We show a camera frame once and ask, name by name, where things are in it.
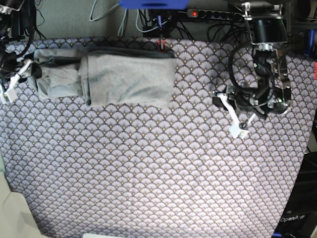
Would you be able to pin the white object bottom left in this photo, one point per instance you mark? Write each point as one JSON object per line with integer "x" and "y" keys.
{"x": 16, "y": 220}

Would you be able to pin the red right edge clamp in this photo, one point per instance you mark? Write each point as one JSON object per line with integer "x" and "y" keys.
{"x": 315, "y": 73}

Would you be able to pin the blue overhead mount plate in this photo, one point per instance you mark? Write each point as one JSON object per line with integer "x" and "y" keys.
{"x": 154, "y": 4}

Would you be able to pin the light grey T-shirt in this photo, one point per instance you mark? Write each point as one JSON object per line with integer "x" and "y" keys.
{"x": 105, "y": 75}

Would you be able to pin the red centre table clamp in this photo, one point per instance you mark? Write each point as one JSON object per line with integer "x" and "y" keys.
{"x": 161, "y": 45}

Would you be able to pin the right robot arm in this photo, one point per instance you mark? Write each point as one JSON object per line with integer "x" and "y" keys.
{"x": 17, "y": 21}

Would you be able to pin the black OpenArm box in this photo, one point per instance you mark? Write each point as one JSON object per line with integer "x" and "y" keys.
{"x": 299, "y": 219}

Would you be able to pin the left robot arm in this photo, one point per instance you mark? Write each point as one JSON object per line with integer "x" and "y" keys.
{"x": 268, "y": 37}

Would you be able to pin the black power strip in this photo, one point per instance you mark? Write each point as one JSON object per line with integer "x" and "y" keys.
{"x": 213, "y": 15}

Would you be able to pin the fan-patterned purple table cloth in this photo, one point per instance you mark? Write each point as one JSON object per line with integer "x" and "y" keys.
{"x": 138, "y": 171}

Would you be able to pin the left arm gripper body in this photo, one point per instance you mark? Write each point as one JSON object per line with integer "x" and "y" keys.
{"x": 236, "y": 103}

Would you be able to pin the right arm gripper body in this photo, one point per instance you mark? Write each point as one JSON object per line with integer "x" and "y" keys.
{"x": 13, "y": 73}

